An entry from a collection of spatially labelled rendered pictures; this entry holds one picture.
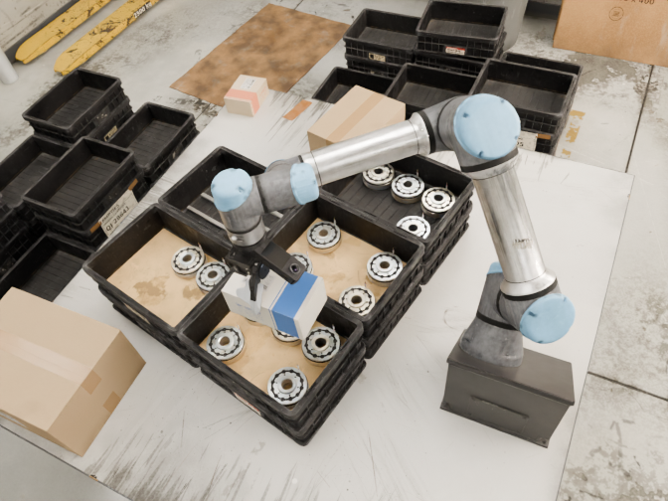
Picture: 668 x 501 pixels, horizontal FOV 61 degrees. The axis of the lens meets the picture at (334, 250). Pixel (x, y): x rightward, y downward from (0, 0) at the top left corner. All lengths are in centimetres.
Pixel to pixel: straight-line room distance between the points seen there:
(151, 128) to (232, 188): 204
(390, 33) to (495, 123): 234
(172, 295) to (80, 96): 173
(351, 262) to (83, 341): 77
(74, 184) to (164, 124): 58
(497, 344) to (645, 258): 163
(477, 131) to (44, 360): 123
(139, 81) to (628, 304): 318
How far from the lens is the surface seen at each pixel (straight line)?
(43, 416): 163
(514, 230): 119
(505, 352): 142
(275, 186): 106
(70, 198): 271
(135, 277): 183
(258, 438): 162
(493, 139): 111
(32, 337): 177
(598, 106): 363
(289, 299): 126
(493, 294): 137
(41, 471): 266
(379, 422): 159
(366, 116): 209
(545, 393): 135
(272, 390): 148
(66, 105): 324
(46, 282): 277
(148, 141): 300
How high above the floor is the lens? 219
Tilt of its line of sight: 52 degrees down
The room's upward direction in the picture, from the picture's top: 9 degrees counter-clockwise
